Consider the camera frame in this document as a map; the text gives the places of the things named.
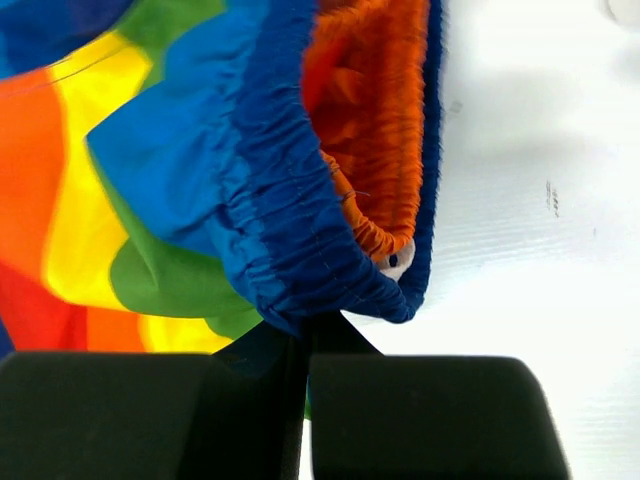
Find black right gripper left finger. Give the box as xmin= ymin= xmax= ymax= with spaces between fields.
xmin=1 ymin=324 xmax=306 ymax=479

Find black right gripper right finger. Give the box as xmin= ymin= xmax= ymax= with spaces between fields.
xmin=308 ymin=313 xmax=569 ymax=479

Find rainbow striped shorts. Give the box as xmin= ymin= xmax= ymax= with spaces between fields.
xmin=0 ymin=0 xmax=446 ymax=420

